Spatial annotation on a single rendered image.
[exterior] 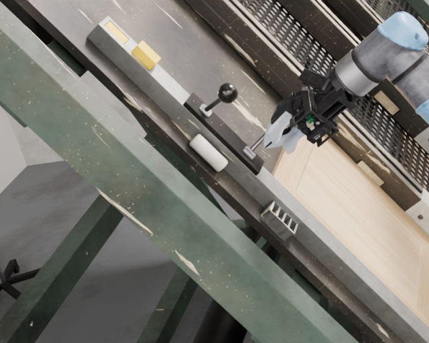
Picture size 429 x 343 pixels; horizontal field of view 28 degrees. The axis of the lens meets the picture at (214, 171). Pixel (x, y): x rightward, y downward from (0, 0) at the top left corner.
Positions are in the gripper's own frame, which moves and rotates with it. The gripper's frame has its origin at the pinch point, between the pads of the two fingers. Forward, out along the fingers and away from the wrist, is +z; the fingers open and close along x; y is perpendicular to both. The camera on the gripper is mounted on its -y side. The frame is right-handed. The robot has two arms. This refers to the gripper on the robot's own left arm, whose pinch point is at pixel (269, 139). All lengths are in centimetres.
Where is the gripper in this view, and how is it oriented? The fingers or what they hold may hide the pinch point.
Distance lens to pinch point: 162.0
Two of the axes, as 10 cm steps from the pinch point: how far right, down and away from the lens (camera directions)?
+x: 7.6, 4.8, 4.3
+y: -0.1, 6.7, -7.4
